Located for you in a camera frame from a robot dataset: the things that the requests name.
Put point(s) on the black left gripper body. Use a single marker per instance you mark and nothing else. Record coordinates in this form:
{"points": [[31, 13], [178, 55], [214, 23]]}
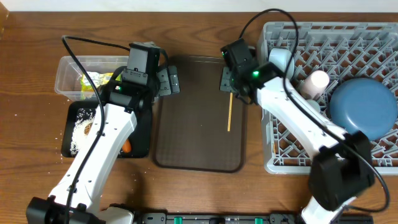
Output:
{"points": [[169, 81]]}

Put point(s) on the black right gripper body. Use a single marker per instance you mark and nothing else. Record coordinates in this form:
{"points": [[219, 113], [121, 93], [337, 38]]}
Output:
{"points": [[226, 79]]}

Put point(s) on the light blue bowl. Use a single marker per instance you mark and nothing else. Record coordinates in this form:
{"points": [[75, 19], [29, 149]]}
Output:
{"points": [[279, 57]]}

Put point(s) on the yellow green snack wrapper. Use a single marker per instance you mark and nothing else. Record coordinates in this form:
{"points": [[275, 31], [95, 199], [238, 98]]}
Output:
{"points": [[97, 78]]}

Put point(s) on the pile of white rice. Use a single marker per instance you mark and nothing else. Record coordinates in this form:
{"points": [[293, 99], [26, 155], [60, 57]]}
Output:
{"points": [[84, 116]]}

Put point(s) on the orange carrot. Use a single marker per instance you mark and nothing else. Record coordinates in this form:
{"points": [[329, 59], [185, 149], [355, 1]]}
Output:
{"points": [[127, 148]]}

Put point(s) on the brown mushroom piece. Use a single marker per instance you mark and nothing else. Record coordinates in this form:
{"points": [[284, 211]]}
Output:
{"points": [[87, 129]]}

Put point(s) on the pink cup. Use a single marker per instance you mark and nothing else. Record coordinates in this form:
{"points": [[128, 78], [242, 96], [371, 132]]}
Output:
{"points": [[314, 85]]}

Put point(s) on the light blue cup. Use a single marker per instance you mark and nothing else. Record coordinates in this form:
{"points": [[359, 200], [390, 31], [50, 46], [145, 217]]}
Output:
{"points": [[314, 105]]}

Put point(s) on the dark blue plate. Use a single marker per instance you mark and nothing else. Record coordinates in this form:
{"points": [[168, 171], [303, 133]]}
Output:
{"points": [[364, 104]]}

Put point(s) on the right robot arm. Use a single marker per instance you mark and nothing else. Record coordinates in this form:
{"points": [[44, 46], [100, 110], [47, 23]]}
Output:
{"points": [[340, 168]]}

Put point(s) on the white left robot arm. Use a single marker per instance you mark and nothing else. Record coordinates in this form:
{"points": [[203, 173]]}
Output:
{"points": [[76, 198]]}

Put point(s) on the grey dishwasher rack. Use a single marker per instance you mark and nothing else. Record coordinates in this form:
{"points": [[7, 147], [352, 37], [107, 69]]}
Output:
{"points": [[344, 51]]}

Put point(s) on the brown serving tray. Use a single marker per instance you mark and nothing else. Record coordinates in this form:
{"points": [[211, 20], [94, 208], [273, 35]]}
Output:
{"points": [[192, 125]]}

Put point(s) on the clear plastic bin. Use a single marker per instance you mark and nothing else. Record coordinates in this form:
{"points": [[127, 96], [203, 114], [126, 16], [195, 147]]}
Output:
{"points": [[67, 82]]}

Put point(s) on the black plastic tray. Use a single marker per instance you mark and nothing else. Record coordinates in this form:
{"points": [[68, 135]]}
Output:
{"points": [[139, 139]]}

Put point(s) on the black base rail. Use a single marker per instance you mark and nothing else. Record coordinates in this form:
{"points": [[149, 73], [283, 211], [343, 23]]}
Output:
{"points": [[217, 219]]}

